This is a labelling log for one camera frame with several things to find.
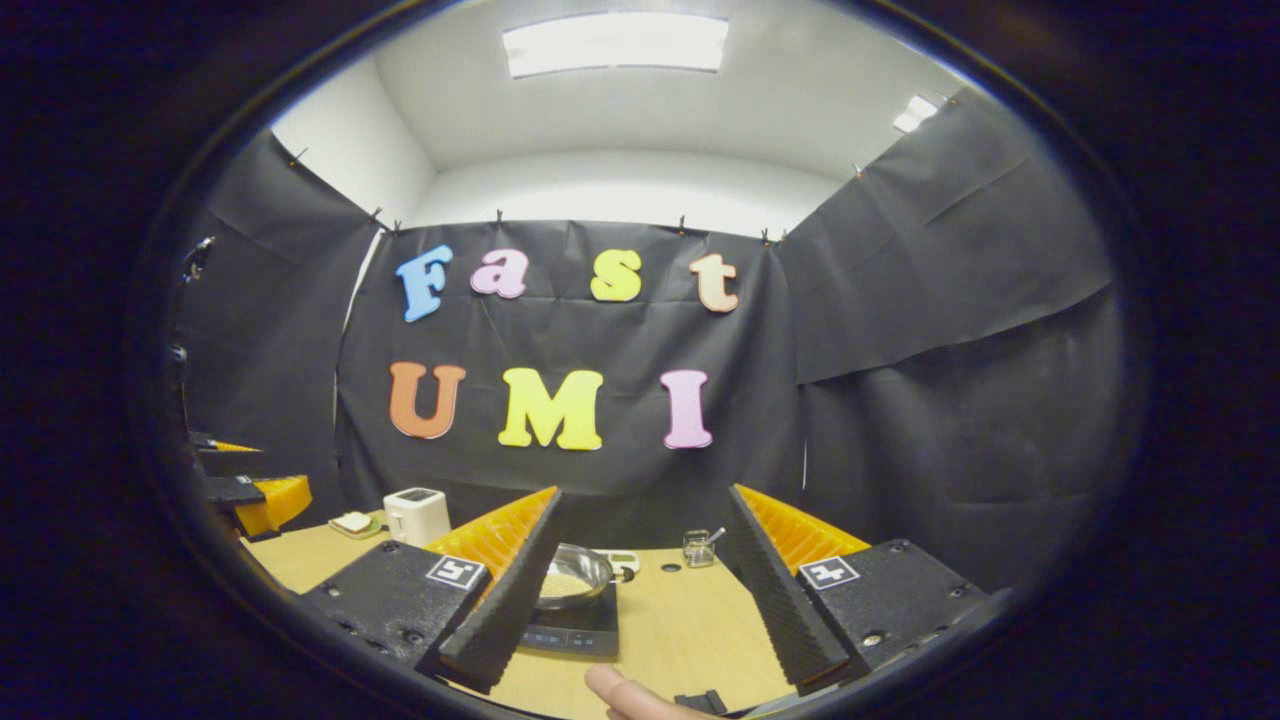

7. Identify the black induction cooktop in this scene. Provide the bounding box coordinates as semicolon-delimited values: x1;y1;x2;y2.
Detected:
517;582;622;659

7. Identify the row of small backdrop clips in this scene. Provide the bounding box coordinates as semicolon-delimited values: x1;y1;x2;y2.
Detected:
288;88;963;247

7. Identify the white toaster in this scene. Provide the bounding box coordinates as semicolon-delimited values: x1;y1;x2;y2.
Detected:
382;486;453;550

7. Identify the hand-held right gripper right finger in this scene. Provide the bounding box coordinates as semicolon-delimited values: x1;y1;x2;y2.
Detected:
721;483;993;697

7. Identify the steel pot with black handles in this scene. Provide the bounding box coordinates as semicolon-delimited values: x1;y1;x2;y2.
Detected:
534;542;637;612

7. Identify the small ceiling light panel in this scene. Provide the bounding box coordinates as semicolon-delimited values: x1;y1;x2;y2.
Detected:
892;94;942;134

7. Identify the large ceiling light panel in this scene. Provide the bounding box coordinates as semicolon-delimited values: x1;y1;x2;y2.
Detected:
501;11;730;80

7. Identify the glass jar with spoon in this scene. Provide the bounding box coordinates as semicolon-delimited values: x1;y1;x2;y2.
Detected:
682;526;727;570

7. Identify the white rectangular sandwich tray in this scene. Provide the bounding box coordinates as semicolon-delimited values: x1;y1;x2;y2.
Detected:
327;511;387;542

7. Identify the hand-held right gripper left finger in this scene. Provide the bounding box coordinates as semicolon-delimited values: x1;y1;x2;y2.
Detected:
299;486;564;695

